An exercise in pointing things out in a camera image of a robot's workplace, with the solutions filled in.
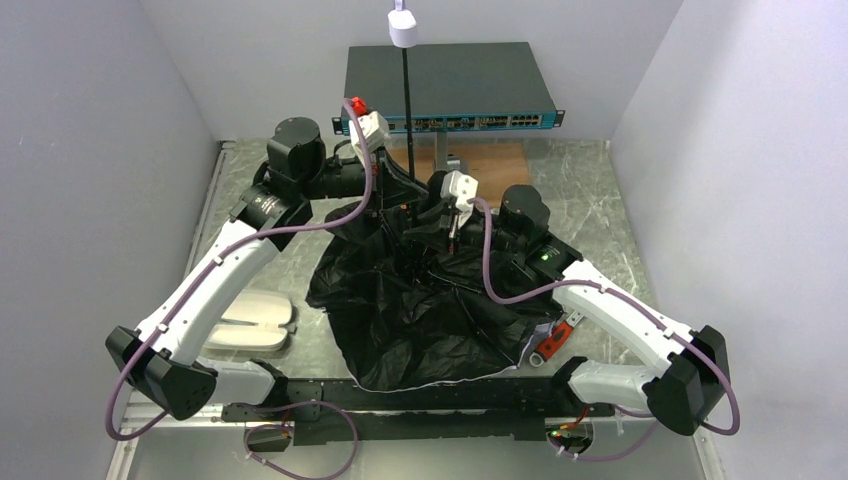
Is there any black folding umbrella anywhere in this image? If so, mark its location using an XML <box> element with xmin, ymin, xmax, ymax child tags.
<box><xmin>305</xmin><ymin>0</ymin><xmax>570</xmax><ymax>393</ymax></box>

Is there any beige umbrella case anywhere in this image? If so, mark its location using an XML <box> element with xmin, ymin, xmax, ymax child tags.
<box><xmin>204</xmin><ymin>289</ymin><xmax>295</xmax><ymax>352</ymax></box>

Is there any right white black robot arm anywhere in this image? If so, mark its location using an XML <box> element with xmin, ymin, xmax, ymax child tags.
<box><xmin>415</xmin><ymin>171</ymin><xmax>741</xmax><ymax>436</ymax></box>

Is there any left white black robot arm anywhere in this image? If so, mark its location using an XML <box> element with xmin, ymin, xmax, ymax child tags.
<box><xmin>105</xmin><ymin>112</ymin><xmax>426</xmax><ymax>420</ymax></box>

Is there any wooden base board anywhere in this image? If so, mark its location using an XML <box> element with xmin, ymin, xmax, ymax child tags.
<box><xmin>388</xmin><ymin>143</ymin><xmax>532</xmax><ymax>203</ymax></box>

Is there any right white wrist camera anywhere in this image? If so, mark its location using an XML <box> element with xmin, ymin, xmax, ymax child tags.
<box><xmin>440</xmin><ymin>170</ymin><xmax>479</xmax><ymax>228</ymax></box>

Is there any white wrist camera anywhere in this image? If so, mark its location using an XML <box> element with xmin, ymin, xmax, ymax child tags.
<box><xmin>440</xmin><ymin>170</ymin><xmax>479</xmax><ymax>228</ymax></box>
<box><xmin>348</xmin><ymin>96</ymin><xmax>390</xmax><ymax>159</ymax></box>

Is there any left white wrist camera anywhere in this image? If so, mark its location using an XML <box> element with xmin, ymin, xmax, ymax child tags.
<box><xmin>348</xmin><ymin>96</ymin><xmax>390</xmax><ymax>159</ymax></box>

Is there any grey metal stand post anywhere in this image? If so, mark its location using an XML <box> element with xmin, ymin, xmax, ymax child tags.
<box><xmin>433</xmin><ymin>131</ymin><xmax>467</xmax><ymax>173</ymax></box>

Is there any teal grey network switch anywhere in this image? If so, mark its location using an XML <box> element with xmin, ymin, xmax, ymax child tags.
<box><xmin>344</xmin><ymin>42</ymin><xmax>565</xmax><ymax>134</ymax></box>

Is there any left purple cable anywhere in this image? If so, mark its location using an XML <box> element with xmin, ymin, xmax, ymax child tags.
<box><xmin>104</xmin><ymin>97</ymin><xmax>379</xmax><ymax>480</ymax></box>

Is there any purple cable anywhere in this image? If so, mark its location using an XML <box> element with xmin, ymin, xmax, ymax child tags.
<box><xmin>104</xmin><ymin>97</ymin><xmax>379</xmax><ymax>480</ymax></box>
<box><xmin>468</xmin><ymin>197</ymin><xmax>742</xmax><ymax>464</ymax></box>

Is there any red handled adjustable wrench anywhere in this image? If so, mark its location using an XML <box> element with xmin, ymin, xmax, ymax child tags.
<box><xmin>528</xmin><ymin>311</ymin><xmax>585</xmax><ymax>368</ymax></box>

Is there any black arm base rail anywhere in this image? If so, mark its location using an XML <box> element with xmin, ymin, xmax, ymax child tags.
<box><xmin>221</xmin><ymin>377</ymin><xmax>614</xmax><ymax>446</ymax></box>

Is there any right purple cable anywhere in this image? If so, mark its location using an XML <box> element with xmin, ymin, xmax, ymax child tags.
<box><xmin>468</xmin><ymin>197</ymin><xmax>742</xmax><ymax>464</ymax></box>

